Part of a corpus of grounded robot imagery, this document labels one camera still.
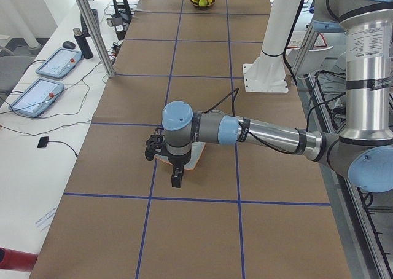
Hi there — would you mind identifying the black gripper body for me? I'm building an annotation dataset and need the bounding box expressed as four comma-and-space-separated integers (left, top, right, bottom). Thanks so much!
168, 152, 190, 170

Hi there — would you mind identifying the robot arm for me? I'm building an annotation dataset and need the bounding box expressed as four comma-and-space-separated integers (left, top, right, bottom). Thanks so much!
161, 0, 392, 192

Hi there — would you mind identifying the grey square plate orange rim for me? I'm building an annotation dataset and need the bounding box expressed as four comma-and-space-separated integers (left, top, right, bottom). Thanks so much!
154, 142, 206, 171

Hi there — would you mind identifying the wicker fruit basket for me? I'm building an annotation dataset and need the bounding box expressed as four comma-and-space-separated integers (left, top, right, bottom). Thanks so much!
190, 0, 216, 10

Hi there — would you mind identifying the small black box on table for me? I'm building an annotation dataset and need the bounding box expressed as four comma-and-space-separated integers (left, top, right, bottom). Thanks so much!
37, 136, 49, 149

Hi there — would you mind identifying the white paper sheet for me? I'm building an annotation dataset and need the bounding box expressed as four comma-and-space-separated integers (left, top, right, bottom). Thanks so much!
35, 207, 57, 231

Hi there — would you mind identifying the black water bottle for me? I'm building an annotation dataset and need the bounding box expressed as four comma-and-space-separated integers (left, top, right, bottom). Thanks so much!
73, 28, 93, 59

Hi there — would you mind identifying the far blue teach pendant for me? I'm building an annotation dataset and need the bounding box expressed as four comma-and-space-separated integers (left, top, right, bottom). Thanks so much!
36, 48, 82, 79

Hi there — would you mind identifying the blue teach pendant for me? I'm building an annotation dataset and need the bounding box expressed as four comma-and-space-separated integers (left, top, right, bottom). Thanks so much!
9, 78, 64, 118
36, 48, 82, 79

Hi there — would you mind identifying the black stand with label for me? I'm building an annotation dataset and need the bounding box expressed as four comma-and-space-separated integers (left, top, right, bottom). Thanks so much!
106, 0, 133, 41

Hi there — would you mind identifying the near blue teach pendant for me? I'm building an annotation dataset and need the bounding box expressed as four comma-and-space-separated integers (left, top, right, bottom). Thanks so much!
9, 78, 64, 118

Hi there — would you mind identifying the black computer mouse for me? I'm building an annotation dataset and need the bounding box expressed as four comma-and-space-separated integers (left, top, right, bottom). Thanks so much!
62, 41, 76, 49

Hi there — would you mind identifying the red cylinder object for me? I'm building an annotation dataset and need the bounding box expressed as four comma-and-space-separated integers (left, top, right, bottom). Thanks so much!
1, 248, 38, 272

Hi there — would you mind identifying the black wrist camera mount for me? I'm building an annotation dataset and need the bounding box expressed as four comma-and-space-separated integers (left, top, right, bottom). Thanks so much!
144, 127, 168, 161

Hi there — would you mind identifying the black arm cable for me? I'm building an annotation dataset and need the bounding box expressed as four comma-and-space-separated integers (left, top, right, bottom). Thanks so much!
203, 87, 300, 154

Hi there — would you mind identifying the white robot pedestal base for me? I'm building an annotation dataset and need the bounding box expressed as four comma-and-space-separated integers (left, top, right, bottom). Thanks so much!
243, 0, 304, 93

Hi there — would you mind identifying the aluminium frame post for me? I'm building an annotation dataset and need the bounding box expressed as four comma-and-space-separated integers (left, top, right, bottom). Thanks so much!
76, 0, 115, 78

